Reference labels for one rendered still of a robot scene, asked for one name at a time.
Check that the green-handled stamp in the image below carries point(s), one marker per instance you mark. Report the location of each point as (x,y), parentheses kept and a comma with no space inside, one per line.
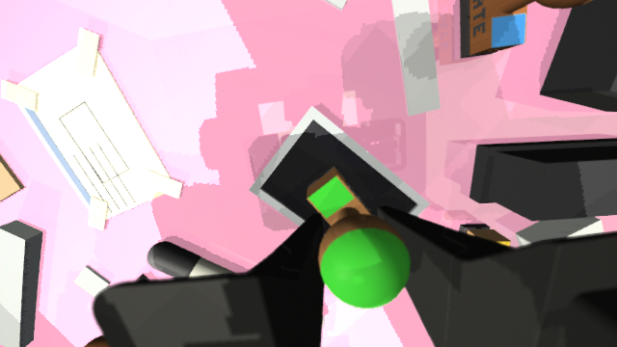
(363,260)

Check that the cream cylinder with rounded end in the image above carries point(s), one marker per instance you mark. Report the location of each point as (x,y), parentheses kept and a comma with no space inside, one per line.
(176,261)

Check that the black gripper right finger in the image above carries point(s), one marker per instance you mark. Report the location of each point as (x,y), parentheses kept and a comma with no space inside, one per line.
(472,292)

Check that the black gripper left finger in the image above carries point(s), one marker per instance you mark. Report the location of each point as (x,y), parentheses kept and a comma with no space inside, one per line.
(277,303)

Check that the white inspection card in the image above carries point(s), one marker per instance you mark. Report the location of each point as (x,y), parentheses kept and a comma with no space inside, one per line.
(81,116)

